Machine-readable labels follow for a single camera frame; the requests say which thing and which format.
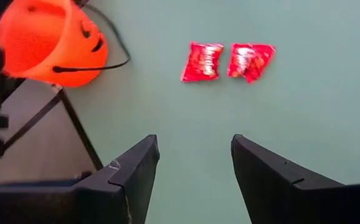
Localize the red candy packet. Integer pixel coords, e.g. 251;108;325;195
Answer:
227;42;277;85
179;41;225;83

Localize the orange pumpkin halloween bucket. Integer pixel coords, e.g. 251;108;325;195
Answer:
0;0;131;88

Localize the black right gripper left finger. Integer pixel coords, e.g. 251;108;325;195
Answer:
72;134;161;224

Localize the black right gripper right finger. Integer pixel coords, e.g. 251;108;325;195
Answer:
230;134;355;224

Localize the green table mat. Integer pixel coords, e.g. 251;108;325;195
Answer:
58;0;360;224

